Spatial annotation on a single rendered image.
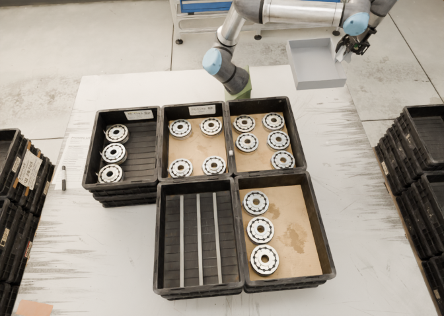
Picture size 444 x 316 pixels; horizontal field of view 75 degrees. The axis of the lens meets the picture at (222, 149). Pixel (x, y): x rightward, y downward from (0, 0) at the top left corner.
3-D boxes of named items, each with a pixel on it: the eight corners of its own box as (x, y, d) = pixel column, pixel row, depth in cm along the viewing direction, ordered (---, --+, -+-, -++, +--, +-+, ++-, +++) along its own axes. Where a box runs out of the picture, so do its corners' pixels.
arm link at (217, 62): (215, 84, 155) (197, 70, 147) (221, 63, 159) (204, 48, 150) (231, 80, 147) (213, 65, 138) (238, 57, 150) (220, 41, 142)
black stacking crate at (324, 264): (233, 189, 125) (234, 176, 115) (302, 183, 126) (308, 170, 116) (244, 290, 104) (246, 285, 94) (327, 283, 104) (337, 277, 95)
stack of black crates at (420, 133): (372, 147, 214) (402, 106, 176) (413, 144, 214) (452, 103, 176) (392, 197, 192) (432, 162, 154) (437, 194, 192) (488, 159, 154)
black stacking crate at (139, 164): (106, 125, 145) (96, 110, 136) (165, 121, 146) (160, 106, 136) (92, 199, 124) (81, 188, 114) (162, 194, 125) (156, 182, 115)
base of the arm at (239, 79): (226, 80, 167) (214, 71, 161) (246, 65, 160) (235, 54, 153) (228, 99, 158) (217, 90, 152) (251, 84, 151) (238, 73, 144)
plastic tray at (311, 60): (285, 49, 139) (287, 39, 135) (328, 45, 138) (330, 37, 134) (296, 90, 124) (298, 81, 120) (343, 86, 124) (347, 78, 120)
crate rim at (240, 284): (158, 184, 116) (157, 182, 114) (233, 178, 117) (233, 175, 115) (153, 295, 95) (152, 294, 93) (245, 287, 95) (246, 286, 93)
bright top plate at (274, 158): (271, 151, 130) (271, 150, 129) (293, 151, 129) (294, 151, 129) (271, 170, 124) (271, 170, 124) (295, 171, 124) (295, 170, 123)
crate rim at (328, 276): (233, 178, 117) (233, 175, 115) (307, 172, 118) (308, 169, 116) (245, 287, 95) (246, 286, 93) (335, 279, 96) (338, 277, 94)
